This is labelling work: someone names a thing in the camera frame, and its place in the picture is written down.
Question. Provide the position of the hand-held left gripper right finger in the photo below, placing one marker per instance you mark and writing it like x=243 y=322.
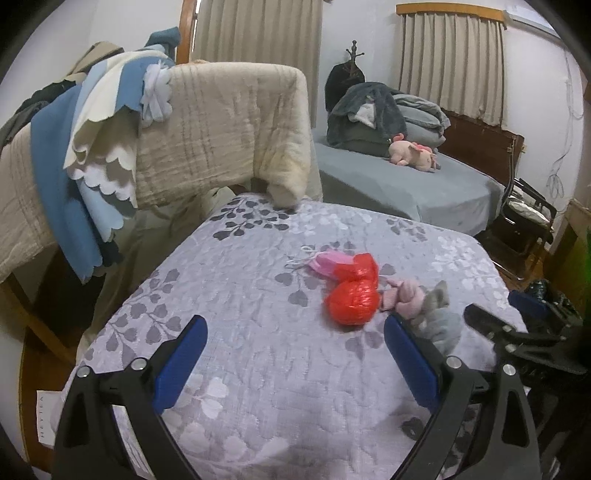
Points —
x=411 y=364

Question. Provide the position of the wooden curtain pelmet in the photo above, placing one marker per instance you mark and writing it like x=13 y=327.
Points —
x=448 y=10

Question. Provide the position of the white wall conduit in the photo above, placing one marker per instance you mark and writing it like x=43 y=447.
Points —
x=531 y=16

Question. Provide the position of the wooden coat rack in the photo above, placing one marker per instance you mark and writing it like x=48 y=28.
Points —
x=354 y=50

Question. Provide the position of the black garment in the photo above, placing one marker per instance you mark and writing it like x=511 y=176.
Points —
x=339 y=83

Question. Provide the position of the wooden cabinet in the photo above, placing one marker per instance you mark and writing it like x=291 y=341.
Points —
x=570 y=240

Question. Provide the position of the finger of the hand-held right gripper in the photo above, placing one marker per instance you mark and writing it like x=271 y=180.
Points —
x=489 y=323
x=531 y=302

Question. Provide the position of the olive cloth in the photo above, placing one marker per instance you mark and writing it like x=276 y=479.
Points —
x=138 y=258

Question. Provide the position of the wooden chair frame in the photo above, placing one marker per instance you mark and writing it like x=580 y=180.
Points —
x=27 y=300

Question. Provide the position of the folded grey-blue blanket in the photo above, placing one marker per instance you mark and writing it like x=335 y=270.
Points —
x=425 y=115

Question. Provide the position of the pink sock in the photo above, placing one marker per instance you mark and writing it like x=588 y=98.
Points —
x=401 y=295

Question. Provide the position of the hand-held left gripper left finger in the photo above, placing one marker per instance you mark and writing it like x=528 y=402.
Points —
x=180 y=364

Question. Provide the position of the black trash bag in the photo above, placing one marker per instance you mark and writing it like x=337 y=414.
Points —
x=540 y=288

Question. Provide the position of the white cardboard box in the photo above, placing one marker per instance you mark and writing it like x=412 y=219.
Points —
x=46 y=410

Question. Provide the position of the blue white scalloped blanket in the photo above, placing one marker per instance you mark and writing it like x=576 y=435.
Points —
x=83 y=161

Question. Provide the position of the bed with grey sheet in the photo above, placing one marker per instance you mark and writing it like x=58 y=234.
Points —
x=392 y=184

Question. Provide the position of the blue cloth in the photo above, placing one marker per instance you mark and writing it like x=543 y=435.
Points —
x=164 y=39

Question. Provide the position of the beige striped curtain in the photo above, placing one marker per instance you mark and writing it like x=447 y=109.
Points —
x=258 y=32
x=455 y=60

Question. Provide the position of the dark clothing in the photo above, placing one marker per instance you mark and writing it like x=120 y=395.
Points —
x=32 y=99

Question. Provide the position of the tan cloth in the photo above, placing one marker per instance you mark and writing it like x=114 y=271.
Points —
x=92 y=53

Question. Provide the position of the grey sock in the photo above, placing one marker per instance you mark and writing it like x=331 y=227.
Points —
x=438 y=321

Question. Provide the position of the beige quilt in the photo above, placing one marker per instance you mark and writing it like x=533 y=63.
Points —
x=221 y=124

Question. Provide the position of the black folding chair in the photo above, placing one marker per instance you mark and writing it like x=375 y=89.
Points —
x=526 y=217

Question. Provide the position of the pink face mask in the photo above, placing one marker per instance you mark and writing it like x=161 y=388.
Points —
x=323 y=264

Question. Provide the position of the pink plush toy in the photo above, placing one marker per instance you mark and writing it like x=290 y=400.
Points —
x=413 y=152

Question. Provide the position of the red plastic bag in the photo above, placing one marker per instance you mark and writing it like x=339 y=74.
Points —
x=353 y=297

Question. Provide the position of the dark green pillow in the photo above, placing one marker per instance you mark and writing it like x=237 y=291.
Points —
x=355 y=138

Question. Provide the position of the wooden headboard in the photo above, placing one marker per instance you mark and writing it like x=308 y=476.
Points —
x=480 y=138

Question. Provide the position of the grey leaf-print quilted bedspread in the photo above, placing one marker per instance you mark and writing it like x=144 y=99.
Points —
x=258 y=332

